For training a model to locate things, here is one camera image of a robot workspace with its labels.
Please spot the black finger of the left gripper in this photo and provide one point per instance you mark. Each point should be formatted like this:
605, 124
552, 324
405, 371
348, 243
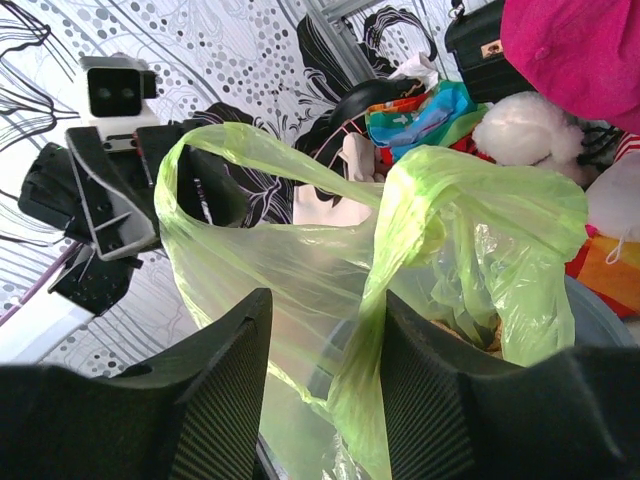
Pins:
206, 190

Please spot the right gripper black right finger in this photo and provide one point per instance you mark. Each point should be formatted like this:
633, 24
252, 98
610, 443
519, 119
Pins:
454, 412

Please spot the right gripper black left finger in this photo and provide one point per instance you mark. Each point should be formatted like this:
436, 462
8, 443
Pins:
190, 412

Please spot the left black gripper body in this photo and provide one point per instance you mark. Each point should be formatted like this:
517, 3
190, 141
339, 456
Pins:
116, 177

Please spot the green plastic trash bag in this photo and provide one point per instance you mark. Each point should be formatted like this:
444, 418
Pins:
459, 239

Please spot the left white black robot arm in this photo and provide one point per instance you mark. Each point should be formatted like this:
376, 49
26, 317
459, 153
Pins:
50, 194

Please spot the colorful printed bag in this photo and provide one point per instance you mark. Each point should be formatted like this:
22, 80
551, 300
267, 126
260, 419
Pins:
440, 117

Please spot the magenta fabric bag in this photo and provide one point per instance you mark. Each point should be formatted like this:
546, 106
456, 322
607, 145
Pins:
583, 56

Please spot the black leather handbag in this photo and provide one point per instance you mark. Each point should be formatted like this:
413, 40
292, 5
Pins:
475, 42

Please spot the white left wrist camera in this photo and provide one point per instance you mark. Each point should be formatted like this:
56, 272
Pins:
113, 98

